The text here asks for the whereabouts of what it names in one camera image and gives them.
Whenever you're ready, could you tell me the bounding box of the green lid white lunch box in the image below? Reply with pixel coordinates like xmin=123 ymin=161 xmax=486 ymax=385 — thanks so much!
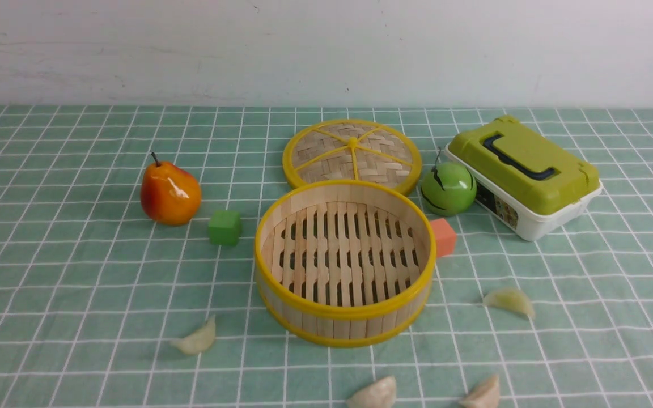
xmin=446 ymin=114 xmax=602 ymax=242

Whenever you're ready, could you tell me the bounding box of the green apple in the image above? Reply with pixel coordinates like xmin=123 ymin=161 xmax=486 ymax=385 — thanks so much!
xmin=419 ymin=149 xmax=477 ymax=216

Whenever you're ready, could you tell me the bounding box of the orange red pear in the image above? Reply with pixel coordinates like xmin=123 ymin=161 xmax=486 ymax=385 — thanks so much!
xmin=140 ymin=151 xmax=202 ymax=226

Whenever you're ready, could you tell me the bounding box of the woven bamboo steamer lid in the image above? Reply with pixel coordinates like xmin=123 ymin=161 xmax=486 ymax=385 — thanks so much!
xmin=282 ymin=119 xmax=423 ymax=196

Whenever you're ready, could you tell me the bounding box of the bamboo steamer tray yellow rim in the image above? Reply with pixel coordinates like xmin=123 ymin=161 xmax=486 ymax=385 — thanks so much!
xmin=254 ymin=179 xmax=437 ymax=347

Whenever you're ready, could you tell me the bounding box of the pale dumpling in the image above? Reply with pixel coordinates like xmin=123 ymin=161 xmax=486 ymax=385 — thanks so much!
xmin=170 ymin=315 xmax=216 ymax=355
xmin=482 ymin=287 xmax=536 ymax=320
xmin=459 ymin=374 xmax=501 ymax=408
xmin=345 ymin=376 xmax=397 ymax=408

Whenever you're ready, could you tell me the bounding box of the green cube block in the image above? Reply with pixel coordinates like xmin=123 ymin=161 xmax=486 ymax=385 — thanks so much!
xmin=207 ymin=210 xmax=243 ymax=246

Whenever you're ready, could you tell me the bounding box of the green checkered tablecloth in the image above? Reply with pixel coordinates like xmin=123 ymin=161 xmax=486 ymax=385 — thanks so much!
xmin=0 ymin=105 xmax=653 ymax=407

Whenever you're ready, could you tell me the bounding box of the orange cube block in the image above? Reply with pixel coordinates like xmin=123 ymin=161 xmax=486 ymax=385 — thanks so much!
xmin=430 ymin=219 xmax=457 ymax=258

